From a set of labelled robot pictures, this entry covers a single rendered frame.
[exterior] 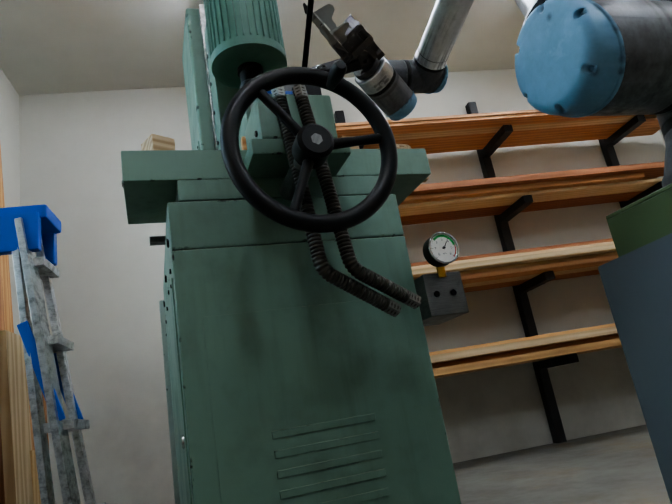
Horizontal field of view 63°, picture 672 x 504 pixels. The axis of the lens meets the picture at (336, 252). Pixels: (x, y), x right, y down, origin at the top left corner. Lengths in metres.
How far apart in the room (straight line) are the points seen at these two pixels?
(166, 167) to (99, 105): 3.08
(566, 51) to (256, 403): 0.68
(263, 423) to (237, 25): 0.85
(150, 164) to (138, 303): 2.54
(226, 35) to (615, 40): 0.84
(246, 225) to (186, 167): 0.15
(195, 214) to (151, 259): 2.60
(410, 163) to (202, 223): 0.44
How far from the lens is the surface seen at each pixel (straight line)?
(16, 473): 2.43
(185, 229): 0.99
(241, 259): 0.98
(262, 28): 1.35
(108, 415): 3.48
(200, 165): 1.04
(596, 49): 0.77
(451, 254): 1.05
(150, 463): 3.44
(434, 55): 1.56
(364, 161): 1.12
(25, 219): 1.90
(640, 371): 0.91
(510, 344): 3.27
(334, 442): 0.96
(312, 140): 0.87
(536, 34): 0.84
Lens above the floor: 0.40
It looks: 16 degrees up
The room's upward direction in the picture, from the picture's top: 10 degrees counter-clockwise
